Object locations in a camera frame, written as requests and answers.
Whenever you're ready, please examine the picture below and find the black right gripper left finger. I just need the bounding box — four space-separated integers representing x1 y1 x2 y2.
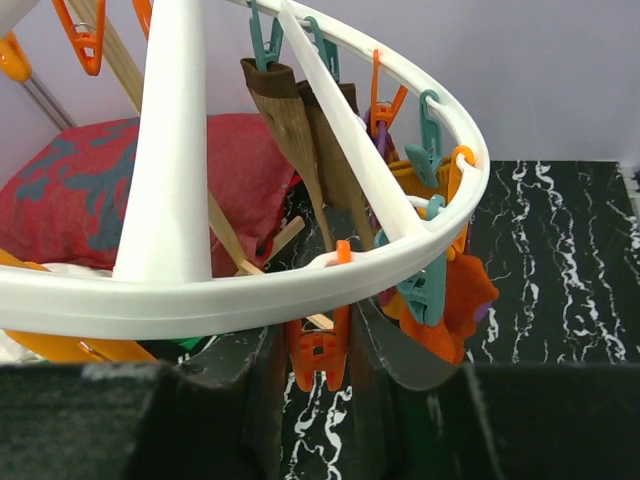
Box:
1 327 285 479

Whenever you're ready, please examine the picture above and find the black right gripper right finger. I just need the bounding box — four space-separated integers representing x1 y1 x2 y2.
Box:
349 300 639 479

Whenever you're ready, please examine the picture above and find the orange clothes clip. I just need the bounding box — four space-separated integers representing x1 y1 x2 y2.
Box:
285 239 353 392

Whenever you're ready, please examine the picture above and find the white round clip hanger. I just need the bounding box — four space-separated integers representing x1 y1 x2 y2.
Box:
0 0 491 342

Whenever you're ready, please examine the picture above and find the orange hanging sock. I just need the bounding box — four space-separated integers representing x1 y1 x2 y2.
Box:
379 254 499 365

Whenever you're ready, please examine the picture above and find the brown hanging sock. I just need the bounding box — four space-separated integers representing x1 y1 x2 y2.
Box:
297 80 374 251
240 58 334 251

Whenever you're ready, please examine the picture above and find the red patterned pillow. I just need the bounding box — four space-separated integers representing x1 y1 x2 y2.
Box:
1 113 300 270

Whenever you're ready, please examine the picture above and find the purple yellow hanging sock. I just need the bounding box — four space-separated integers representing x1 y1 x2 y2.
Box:
362 105 401 316

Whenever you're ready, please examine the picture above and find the wooden clothes rack frame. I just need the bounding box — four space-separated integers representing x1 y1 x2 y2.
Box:
67 0 335 331

